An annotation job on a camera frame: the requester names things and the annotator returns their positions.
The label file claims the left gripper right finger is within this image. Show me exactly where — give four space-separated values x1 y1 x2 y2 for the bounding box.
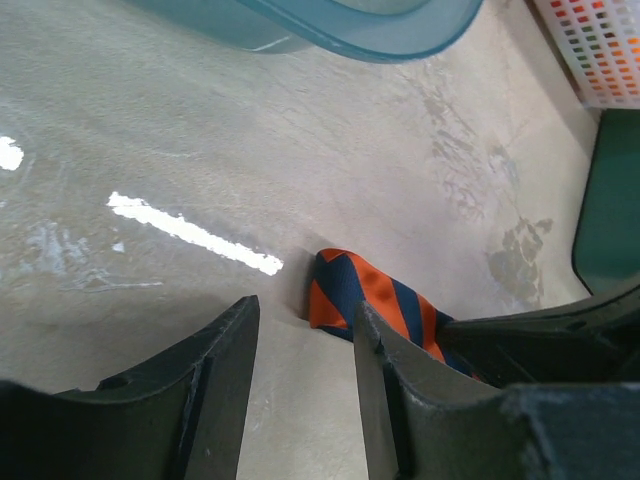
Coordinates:
354 305 639 479

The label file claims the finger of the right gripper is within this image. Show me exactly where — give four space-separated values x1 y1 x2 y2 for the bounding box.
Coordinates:
439 284 639 388

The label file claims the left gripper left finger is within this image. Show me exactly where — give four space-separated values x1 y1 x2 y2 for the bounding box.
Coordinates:
1 295 260 479

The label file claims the orange navy striped tie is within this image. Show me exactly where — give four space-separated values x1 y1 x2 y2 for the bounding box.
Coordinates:
308 248 474 377

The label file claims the green compartment tray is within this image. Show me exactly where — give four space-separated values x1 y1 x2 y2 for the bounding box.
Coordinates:
572 109 639 294

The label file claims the white perforated basket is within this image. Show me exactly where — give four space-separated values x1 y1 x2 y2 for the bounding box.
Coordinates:
535 0 640 110

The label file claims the clear teal plastic container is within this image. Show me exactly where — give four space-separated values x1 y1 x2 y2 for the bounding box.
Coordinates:
131 0 482 64

